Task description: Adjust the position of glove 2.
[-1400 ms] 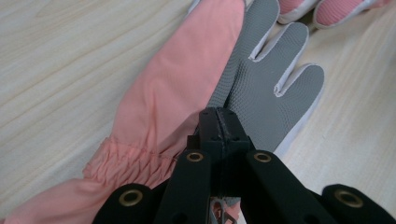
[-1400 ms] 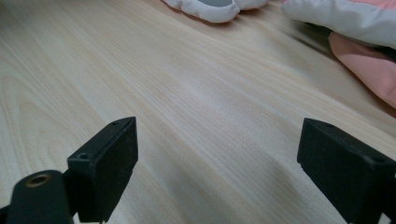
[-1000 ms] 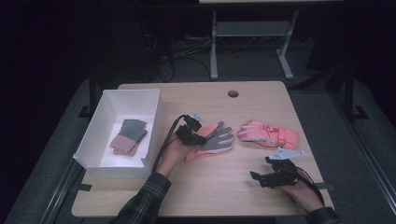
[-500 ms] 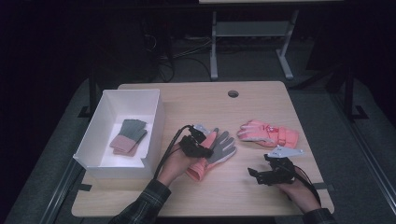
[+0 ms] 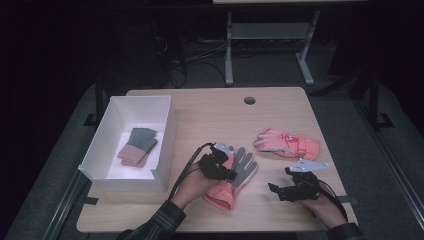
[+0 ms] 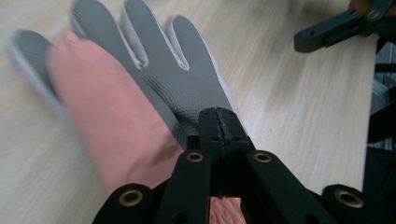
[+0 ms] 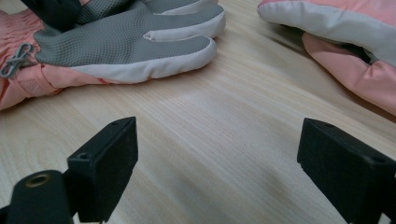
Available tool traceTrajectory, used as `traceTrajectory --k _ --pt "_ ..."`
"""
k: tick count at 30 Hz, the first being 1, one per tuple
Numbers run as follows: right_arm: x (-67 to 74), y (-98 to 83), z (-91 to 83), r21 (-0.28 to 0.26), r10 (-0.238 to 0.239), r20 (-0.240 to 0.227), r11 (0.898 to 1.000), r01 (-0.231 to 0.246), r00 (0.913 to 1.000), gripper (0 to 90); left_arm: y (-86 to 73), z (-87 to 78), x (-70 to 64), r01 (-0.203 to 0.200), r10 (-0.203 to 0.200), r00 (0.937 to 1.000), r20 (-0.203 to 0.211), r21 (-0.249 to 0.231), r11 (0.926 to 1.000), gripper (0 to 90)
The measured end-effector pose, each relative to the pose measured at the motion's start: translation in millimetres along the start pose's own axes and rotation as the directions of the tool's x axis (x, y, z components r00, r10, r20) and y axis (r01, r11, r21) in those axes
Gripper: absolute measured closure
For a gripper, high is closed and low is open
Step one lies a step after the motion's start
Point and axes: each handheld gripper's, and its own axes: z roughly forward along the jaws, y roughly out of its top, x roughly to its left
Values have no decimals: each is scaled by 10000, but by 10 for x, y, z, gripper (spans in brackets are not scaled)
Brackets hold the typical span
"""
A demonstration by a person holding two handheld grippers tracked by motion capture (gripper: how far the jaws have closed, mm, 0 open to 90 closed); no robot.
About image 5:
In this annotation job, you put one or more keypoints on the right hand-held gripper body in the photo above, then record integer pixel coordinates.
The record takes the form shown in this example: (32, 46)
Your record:
(305, 188)

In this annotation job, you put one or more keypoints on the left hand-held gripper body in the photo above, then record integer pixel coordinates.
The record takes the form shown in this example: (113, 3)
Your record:
(213, 165)

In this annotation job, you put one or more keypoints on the pink ski glove grey palm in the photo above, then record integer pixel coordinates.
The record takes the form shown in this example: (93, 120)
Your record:
(220, 196)

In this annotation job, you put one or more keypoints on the grey knit glove pink cuff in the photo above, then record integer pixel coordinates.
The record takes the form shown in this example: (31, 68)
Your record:
(151, 145)
(140, 140)

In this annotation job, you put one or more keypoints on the white rectangular box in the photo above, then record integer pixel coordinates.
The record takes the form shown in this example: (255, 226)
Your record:
(110, 156)

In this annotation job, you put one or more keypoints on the person's right hand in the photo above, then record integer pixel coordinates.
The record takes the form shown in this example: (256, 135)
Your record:
(325, 208)

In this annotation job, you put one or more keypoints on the person's left hand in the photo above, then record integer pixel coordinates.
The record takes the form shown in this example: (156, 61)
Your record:
(191, 186)

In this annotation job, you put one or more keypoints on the pink ski glove white fingers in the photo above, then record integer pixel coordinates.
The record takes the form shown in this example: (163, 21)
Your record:
(300, 146)

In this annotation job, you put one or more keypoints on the black metal stand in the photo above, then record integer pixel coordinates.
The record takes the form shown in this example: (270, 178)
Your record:
(99, 100)
(373, 100)

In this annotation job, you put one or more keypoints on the grey metal floor rail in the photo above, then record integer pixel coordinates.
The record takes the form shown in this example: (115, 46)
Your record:
(63, 210)
(393, 173)

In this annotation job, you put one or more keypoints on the white metal desk frame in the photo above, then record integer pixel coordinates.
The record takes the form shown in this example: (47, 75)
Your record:
(229, 66)

